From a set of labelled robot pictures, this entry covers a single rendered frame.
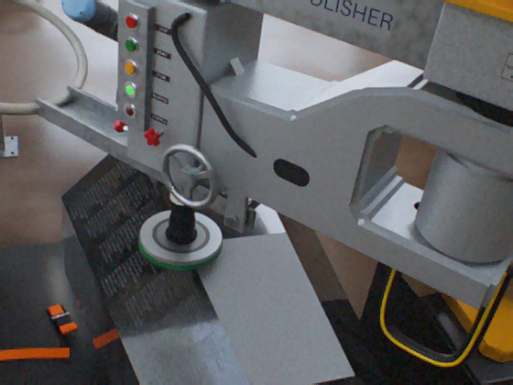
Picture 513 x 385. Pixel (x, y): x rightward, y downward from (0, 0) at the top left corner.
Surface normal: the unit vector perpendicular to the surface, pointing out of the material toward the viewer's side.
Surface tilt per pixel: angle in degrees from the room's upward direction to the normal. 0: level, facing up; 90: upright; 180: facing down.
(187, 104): 90
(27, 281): 0
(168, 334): 45
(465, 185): 90
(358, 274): 0
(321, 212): 90
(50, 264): 0
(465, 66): 90
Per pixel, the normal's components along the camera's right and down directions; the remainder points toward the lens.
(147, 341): -0.57, -0.48
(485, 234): -0.06, 0.58
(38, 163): 0.12, -0.80
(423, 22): -0.54, 0.43
